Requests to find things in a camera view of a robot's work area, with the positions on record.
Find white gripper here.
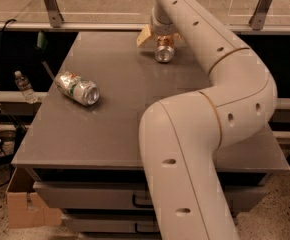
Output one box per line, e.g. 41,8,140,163
136,3,182,47

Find orange soda can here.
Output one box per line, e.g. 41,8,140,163
155,35,175,63

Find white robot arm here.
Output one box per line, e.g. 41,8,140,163
139,0,277,240

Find silver green soda can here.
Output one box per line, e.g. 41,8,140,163
55,71,100,106

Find grey drawer cabinet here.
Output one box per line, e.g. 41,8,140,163
14,32,288,240

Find clear plastic water bottle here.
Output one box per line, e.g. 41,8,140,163
14,71,38,104

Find upper grey drawer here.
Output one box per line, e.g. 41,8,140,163
33,181,268,215

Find grey drawer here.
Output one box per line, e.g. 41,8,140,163
33,181,268,215
62,214,160,234

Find lower grey drawer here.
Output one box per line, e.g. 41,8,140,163
62,214,160,234

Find cardboard box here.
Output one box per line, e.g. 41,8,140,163
6,168,61,229

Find right metal bracket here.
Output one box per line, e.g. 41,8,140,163
249,0,273,30

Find metal bracket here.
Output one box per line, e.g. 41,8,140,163
43,0,63,28
249,0,273,30

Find green handled tool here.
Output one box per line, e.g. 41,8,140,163
34,31,55,80

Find left metal bracket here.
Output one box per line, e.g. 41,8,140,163
43,0,63,28

